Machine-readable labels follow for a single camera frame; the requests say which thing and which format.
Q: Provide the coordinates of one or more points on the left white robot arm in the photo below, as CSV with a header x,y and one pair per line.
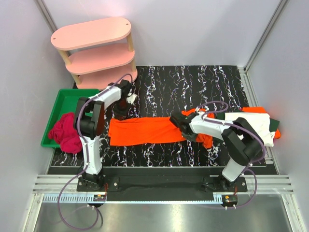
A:
x,y
89,122

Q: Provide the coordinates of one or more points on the folded orange t-shirt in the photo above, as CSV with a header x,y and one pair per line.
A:
x,y
273,125

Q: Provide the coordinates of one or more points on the pink three-tier shelf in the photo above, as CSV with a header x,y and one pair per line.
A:
x,y
97,52

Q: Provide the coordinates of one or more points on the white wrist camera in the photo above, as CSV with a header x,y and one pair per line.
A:
x,y
131,98
200,110

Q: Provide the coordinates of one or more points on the orange connector box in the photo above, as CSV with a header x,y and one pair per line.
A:
x,y
230,200
100,197

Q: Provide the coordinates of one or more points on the orange t-shirt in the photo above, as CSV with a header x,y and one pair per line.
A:
x,y
142,130
273,125

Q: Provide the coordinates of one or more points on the right orange connector box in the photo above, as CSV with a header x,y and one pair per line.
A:
x,y
230,200

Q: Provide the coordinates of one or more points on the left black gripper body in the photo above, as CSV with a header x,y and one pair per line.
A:
x,y
120,110

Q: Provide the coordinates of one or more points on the crumpled red t-shirt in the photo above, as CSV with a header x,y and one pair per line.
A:
x,y
64,134

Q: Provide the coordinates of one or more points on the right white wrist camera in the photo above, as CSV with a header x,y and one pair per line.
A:
x,y
200,110

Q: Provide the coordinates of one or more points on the green plastic bin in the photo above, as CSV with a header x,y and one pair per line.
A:
x,y
66,102

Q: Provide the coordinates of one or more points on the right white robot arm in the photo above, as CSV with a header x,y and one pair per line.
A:
x,y
243,143

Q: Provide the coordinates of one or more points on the left orange connector box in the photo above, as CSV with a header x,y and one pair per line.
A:
x,y
100,197

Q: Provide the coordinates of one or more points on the folded dark green t-shirt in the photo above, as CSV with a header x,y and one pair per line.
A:
x,y
275,124

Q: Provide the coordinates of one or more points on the black marble pattern mat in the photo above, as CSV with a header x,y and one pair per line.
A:
x,y
162,90

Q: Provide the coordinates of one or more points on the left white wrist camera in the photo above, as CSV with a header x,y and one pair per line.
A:
x,y
131,98

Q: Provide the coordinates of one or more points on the aluminium frame rail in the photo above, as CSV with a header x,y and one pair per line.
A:
x,y
60,188

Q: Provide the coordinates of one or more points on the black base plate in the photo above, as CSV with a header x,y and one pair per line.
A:
x,y
119,179

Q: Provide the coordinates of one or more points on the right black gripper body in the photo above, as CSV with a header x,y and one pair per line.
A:
x,y
189,137

